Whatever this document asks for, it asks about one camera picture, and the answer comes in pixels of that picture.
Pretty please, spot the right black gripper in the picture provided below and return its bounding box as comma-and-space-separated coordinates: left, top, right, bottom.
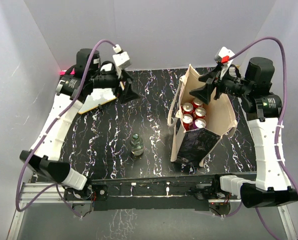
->
189, 64, 252, 105

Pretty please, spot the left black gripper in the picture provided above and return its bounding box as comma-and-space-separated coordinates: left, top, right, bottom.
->
90, 67, 142, 104

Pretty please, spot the red cola can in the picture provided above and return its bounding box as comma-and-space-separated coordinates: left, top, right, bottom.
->
193, 107, 207, 120
181, 102, 195, 116
182, 114, 194, 131
191, 97, 204, 109

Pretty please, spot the red cola can front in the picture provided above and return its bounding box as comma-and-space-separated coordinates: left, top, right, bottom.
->
181, 102, 195, 116

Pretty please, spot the purple soda can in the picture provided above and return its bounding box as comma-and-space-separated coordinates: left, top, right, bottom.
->
193, 118, 207, 129

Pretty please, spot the clear glass bottle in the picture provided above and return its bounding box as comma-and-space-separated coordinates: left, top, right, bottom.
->
129, 133, 144, 156

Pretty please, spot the beige canvas tote bag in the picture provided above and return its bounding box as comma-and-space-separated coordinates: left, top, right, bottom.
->
167, 65, 238, 167

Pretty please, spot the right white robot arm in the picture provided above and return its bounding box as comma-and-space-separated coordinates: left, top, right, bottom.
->
190, 56, 298, 208

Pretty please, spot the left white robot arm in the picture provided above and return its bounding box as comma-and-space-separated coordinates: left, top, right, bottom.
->
19, 45, 140, 200

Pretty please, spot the pink red marker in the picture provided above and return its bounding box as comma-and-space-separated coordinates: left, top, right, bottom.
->
60, 70, 75, 76

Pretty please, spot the small whiteboard orange frame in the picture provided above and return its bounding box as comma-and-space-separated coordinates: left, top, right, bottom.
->
72, 79, 124, 114

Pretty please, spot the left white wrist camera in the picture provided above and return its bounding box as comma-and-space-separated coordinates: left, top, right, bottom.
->
112, 44, 131, 78

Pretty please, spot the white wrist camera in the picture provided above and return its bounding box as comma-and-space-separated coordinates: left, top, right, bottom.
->
214, 46, 235, 80
112, 44, 131, 78

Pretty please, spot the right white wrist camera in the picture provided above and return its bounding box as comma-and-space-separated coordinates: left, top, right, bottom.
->
214, 46, 235, 80

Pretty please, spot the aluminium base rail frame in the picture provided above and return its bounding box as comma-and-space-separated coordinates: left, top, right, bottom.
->
7, 174, 296, 240

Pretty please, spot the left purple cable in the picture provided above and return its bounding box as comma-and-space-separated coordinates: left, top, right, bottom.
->
15, 39, 121, 221

